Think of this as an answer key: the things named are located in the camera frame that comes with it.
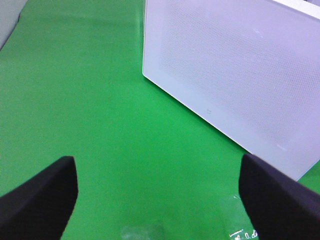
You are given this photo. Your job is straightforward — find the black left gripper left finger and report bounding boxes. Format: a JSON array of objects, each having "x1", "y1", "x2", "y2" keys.
[{"x1": 0, "y1": 156, "x2": 79, "y2": 240}]

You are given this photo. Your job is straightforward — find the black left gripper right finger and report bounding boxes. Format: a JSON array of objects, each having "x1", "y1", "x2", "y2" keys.
[{"x1": 238, "y1": 154, "x2": 320, "y2": 240}]

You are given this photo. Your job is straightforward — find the white microwave door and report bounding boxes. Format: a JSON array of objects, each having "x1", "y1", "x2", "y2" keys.
[{"x1": 142, "y1": 0, "x2": 320, "y2": 180}]

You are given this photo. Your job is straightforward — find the green table mat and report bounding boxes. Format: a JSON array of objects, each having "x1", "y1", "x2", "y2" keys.
[{"x1": 0, "y1": 0, "x2": 320, "y2": 240}]

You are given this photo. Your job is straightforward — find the white microwave oven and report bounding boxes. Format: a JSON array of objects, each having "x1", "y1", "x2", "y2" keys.
[{"x1": 274, "y1": 0, "x2": 320, "y2": 19}]

